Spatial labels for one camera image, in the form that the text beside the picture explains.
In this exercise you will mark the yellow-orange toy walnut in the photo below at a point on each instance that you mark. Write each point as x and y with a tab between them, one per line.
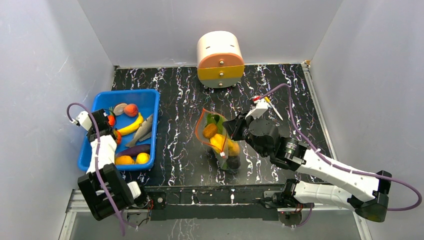
124	160

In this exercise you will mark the orange toy pumpkin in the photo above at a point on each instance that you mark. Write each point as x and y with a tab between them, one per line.
118	136

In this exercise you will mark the yellow toy bell pepper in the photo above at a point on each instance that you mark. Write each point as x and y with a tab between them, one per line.
219	143

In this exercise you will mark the round three-drawer mini cabinet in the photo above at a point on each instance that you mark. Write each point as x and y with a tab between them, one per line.
219	60

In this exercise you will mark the tan toy potato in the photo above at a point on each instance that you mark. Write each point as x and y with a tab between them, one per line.
119	109

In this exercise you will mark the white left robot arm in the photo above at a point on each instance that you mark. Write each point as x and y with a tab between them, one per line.
103	188

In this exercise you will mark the yellow toy lemon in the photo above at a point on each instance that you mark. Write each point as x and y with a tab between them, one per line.
142	158

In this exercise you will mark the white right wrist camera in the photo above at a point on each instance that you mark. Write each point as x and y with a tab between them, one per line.
258	107

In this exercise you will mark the green leafy vegetable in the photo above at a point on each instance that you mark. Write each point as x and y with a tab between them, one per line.
216	119

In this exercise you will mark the blue plastic bin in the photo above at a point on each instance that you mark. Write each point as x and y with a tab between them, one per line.
147	101

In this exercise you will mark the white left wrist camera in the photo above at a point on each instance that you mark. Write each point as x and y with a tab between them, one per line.
83	120

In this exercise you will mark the grey toy fish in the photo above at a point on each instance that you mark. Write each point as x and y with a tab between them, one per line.
143	133

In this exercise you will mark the dark purple toy fruit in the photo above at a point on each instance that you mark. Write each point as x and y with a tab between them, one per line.
233	162

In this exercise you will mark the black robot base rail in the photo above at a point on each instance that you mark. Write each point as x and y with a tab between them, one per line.
241	201

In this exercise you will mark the clear red-zipper zip bag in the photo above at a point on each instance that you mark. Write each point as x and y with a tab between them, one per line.
209	130

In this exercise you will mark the purple toy eggplant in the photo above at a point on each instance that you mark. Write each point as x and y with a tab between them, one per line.
134	151

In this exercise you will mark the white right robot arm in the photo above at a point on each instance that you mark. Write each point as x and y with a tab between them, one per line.
365	193

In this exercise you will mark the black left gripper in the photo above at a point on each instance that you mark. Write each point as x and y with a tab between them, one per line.
91	132

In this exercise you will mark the orange-yellow toy fruit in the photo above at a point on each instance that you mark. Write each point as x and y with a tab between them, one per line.
233	148

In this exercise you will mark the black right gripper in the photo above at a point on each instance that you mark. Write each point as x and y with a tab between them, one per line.
234	125

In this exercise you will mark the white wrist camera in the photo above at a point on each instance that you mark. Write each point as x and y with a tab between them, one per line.
258	107
83	120

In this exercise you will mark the yellow-tipped white pen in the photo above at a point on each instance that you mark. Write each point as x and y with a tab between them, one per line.
273	108

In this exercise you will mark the yellow toy banana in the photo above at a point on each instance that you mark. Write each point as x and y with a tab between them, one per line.
133	126

